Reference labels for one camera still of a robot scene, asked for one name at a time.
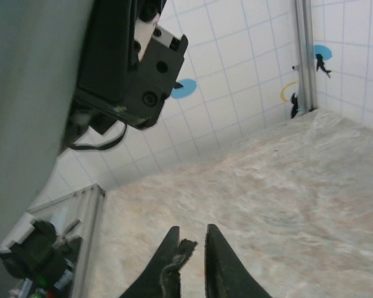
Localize thin black wrist wire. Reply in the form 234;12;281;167
67;122;129;153

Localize aluminium frame post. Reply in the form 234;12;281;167
293;0;318;114

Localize seal yellow ring sticker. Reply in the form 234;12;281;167
281;79;301;119

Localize aluminium floor rail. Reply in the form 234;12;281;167
24;183;107;298

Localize small circuit board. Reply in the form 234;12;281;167
24;266;74;298

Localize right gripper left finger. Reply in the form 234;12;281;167
117;225;198;298

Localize shark blue oval sticker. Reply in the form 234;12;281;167
313;45;334;80

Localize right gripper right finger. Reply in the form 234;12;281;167
203;223;272;298

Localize seal blue oval sticker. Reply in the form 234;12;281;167
170;79;198;100

